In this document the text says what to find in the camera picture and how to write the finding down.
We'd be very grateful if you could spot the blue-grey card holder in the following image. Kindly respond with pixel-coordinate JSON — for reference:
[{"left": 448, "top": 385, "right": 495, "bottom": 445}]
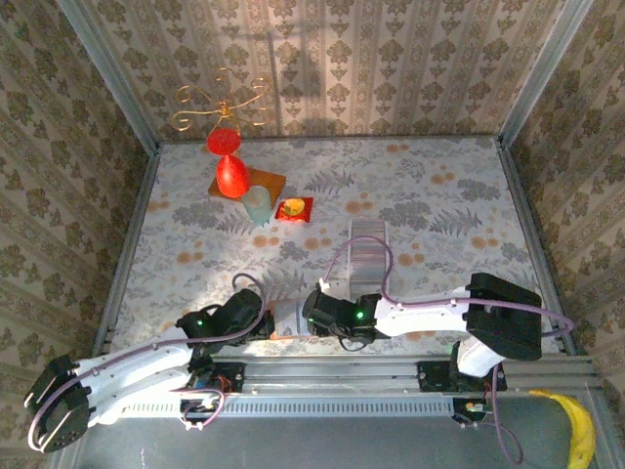
[{"left": 270, "top": 298, "right": 313, "bottom": 342}]

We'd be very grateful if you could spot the grey striped folded cloth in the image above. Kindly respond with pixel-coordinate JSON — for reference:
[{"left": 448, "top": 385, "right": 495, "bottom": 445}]
[{"left": 347, "top": 218, "right": 391, "bottom": 300}]

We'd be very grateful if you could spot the red square dish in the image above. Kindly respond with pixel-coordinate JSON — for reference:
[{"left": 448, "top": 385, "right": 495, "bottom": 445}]
[{"left": 273, "top": 195, "right": 314, "bottom": 224}]

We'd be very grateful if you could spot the translucent plastic cup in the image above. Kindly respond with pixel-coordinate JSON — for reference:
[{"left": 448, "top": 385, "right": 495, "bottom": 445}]
[{"left": 241, "top": 185, "right": 272, "bottom": 227}]

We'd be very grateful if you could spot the brown wooden board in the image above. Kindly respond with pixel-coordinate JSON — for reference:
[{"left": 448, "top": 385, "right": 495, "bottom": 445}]
[{"left": 208, "top": 165, "right": 287, "bottom": 202}]

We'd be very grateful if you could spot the red egg-shaped vase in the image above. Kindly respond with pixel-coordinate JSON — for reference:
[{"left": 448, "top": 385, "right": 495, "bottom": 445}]
[{"left": 216, "top": 153, "right": 252, "bottom": 199}]

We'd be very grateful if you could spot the small circuit board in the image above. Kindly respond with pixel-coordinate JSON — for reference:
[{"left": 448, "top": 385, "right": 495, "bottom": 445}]
[{"left": 452, "top": 398, "right": 492, "bottom": 425}]

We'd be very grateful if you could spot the red round disc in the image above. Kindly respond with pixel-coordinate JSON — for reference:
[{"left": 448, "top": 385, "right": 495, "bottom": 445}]
[{"left": 204, "top": 127, "right": 243, "bottom": 156}]

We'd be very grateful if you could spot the floral patterned tablecloth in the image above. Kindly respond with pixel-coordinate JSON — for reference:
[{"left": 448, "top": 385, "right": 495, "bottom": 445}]
[{"left": 107, "top": 136, "right": 563, "bottom": 359}]

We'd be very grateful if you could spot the yellow banana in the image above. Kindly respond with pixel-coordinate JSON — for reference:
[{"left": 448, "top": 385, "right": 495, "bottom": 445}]
[{"left": 528, "top": 388, "right": 598, "bottom": 469}]

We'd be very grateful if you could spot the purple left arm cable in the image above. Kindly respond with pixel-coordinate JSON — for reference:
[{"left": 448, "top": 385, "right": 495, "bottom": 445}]
[{"left": 26, "top": 273, "right": 269, "bottom": 451}]

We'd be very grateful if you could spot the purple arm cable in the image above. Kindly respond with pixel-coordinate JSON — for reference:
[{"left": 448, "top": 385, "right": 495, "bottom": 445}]
[
  {"left": 319, "top": 235, "right": 577, "bottom": 343},
  {"left": 26, "top": 273, "right": 269, "bottom": 451}
]

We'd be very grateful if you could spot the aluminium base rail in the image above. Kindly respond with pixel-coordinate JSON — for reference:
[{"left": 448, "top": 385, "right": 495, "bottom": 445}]
[{"left": 212, "top": 355, "right": 597, "bottom": 395}]

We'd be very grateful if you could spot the short purple base cable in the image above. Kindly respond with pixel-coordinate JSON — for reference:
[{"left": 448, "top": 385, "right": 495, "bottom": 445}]
[{"left": 178, "top": 387, "right": 226, "bottom": 432}]

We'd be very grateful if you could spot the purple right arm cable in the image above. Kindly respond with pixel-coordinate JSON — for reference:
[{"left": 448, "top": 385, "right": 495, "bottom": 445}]
[{"left": 319, "top": 235, "right": 577, "bottom": 343}]

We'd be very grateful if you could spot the slotted grey cable duct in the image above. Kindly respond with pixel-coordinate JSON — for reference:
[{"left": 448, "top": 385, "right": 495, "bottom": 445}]
[{"left": 119, "top": 394, "right": 456, "bottom": 420}]

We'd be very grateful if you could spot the metal table side rail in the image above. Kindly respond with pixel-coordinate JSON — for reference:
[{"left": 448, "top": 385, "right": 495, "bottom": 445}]
[
  {"left": 92, "top": 145, "right": 161, "bottom": 357},
  {"left": 495, "top": 138, "right": 576, "bottom": 357}
]

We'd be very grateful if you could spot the long purple base cable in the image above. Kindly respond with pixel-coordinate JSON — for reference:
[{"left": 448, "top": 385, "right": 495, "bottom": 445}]
[{"left": 490, "top": 363, "right": 526, "bottom": 465}]

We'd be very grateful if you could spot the gold wire ornament stand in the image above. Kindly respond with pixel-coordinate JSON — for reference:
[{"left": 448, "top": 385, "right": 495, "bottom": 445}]
[{"left": 173, "top": 67, "right": 272, "bottom": 136}]

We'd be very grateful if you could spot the slanted metal frame post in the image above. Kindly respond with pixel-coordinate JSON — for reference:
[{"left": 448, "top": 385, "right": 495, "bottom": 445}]
[
  {"left": 56, "top": 0, "right": 161, "bottom": 153},
  {"left": 496, "top": 0, "right": 596, "bottom": 148}
]

